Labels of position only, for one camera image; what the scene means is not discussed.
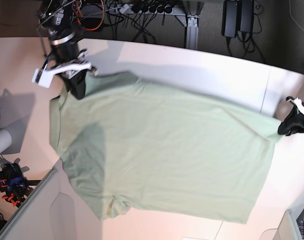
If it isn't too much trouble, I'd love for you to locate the black gripper body screen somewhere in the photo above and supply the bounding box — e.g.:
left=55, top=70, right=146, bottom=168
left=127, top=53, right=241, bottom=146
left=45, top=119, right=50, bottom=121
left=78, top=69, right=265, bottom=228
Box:
left=49, top=32, right=81, bottom=65

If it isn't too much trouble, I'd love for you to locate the light green T-shirt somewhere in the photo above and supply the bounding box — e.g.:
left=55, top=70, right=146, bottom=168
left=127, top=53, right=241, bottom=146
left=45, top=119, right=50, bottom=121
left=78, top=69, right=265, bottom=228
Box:
left=50, top=72, right=281, bottom=224

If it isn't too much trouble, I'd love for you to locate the black power strip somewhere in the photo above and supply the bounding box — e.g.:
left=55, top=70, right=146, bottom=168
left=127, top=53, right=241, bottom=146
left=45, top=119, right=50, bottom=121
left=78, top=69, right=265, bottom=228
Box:
left=130, top=2, right=175, bottom=14

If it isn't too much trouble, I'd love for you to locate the right black power adapter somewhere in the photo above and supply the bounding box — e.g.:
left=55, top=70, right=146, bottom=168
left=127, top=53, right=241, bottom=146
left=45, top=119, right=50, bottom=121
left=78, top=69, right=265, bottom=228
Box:
left=239, top=0, right=254, bottom=33

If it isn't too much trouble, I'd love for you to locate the black power adapter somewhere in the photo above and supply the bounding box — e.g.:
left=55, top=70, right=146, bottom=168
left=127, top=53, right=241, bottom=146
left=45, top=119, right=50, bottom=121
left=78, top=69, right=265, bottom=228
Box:
left=239, top=0, right=254, bottom=33
left=221, top=0, right=238, bottom=38

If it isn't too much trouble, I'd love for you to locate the white corner panel right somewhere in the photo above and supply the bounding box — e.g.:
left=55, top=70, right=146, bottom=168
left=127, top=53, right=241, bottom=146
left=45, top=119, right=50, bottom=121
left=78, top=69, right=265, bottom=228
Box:
left=260, top=210, right=302, bottom=240

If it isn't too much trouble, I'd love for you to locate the left black power adapter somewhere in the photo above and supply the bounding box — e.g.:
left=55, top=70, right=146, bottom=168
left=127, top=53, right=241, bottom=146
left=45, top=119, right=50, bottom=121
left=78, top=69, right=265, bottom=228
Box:
left=221, top=0, right=238, bottom=38

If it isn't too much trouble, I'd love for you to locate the white panel divider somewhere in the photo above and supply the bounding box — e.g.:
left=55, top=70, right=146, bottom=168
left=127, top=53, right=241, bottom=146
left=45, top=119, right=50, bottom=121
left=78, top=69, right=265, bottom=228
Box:
left=0, top=168, right=77, bottom=240

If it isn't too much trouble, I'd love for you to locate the grey aluminium table leg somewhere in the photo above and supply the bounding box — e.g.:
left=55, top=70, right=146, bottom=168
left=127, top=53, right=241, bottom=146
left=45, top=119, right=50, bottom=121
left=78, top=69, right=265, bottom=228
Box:
left=185, top=16, right=199, bottom=50

